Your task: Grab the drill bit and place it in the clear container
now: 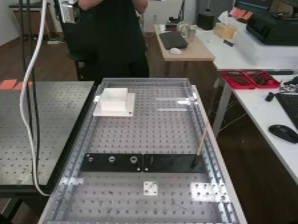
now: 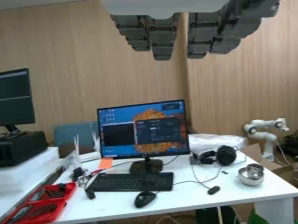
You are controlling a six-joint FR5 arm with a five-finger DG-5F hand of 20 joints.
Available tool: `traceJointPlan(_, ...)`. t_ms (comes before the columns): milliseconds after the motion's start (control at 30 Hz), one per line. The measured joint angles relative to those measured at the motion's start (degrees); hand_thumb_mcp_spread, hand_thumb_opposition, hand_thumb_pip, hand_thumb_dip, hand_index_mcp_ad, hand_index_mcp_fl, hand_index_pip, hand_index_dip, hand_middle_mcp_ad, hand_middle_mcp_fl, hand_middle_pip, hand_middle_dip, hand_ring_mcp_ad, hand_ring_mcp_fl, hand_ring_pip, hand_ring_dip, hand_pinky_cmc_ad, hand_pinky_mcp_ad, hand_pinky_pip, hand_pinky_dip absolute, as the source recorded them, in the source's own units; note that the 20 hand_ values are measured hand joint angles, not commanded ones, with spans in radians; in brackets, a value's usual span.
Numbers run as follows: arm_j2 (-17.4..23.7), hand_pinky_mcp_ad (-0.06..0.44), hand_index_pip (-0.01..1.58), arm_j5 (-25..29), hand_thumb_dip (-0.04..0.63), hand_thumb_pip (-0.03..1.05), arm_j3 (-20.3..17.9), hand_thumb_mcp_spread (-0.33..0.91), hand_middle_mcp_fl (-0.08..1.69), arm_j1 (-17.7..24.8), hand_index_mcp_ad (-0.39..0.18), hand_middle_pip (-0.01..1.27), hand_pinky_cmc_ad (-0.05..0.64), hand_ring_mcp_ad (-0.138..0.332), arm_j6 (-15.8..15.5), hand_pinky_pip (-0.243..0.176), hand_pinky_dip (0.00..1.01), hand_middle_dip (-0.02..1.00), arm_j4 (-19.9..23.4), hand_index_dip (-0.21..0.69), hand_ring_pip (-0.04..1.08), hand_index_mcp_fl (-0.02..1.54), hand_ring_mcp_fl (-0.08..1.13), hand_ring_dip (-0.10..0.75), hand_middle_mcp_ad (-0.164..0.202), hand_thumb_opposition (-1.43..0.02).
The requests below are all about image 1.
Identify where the small white box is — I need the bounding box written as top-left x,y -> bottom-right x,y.
97,87 -> 131,113

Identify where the clear box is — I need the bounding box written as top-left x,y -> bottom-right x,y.
37,77 -> 250,224

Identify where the thin stick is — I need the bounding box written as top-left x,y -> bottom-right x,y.
190,123 -> 213,169

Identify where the black plate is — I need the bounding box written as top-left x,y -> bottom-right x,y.
80,152 -> 209,174

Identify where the wooden desk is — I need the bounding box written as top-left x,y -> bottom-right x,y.
153,23 -> 217,80

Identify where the red tray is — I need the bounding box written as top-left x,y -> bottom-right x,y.
242,69 -> 282,89
220,69 -> 257,90

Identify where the person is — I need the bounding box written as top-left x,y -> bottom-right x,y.
77,0 -> 151,84

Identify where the long white desk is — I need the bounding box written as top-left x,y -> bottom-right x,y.
212,74 -> 298,188

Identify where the black chair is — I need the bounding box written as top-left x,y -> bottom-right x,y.
55,0 -> 97,81

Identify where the cardboard tissue box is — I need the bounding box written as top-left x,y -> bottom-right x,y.
213,21 -> 238,40

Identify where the orange block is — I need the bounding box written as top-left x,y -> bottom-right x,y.
12,80 -> 33,92
0,79 -> 19,91

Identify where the small black box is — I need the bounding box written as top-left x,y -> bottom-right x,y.
197,9 -> 217,31

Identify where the black mouse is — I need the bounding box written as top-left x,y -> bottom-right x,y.
268,124 -> 298,145

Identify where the black keyboard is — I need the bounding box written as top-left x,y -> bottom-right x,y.
274,92 -> 298,131

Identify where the large black case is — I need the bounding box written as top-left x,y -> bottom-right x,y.
245,9 -> 298,47

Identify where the flat white base plate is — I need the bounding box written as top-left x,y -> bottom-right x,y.
92,93 -> 137,118

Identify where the small white mount block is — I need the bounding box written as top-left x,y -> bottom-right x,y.
143,180 -> 160,197

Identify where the black cable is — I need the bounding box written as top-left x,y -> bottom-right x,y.
25,0 -> 43,186
19,0 -> 27,101

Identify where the white cable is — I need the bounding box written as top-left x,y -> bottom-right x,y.
18,0 -> 52,197

